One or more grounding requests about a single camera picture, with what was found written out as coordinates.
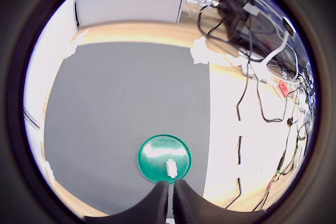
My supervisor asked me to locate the black camera cable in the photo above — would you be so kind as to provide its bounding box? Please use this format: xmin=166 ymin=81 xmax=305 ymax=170
xmin=225 ymin=61 xmax=253 ymax=209

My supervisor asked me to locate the white cable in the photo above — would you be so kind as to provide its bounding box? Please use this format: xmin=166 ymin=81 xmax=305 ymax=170
xmin=259 ymin=34 xmax=289 ymax=65

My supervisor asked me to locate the dark grey mat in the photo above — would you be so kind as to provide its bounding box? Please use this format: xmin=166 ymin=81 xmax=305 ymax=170
xmin=43 ymin=41 xmax=212 ymax=216

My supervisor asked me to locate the round green lid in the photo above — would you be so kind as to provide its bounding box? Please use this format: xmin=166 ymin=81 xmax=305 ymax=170
xmin=136 ymin=134 xmax=193 ymax=185

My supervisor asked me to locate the small white plastic terminal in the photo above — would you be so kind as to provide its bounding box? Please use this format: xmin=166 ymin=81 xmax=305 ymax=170
xmin=165 ymin=158 xmax=178 ymax=177

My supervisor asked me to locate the black device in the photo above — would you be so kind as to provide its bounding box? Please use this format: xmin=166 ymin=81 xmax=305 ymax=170
xmin=219 ymin=0 xmax=262 ymax=42

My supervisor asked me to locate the small webcam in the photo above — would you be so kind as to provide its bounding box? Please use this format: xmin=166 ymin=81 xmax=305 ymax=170
xmin=281 ymin=16 xmax=297 ymax=36

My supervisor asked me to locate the white tape piece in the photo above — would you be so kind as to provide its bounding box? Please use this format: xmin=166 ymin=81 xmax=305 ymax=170
xmin=64 ymin=28 xmax=90 ymax=59
xmin=43 ymin=159 xmax=56 ymax=184
xmin=190 ymin=37 xmax=213 ymax=65

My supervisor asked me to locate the thin black cable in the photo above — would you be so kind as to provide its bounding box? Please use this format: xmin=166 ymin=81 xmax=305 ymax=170
xmin=256 ymin=76 xmax=300 ymax=124

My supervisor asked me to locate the long black cable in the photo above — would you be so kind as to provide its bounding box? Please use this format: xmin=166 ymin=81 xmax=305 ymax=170
xmin=251 ymin=121 xmax=310 ymax=213

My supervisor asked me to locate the small red tag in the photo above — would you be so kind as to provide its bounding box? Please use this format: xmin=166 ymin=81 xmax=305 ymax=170
xmin=278 ymin=80 xmax=290 ymax=98

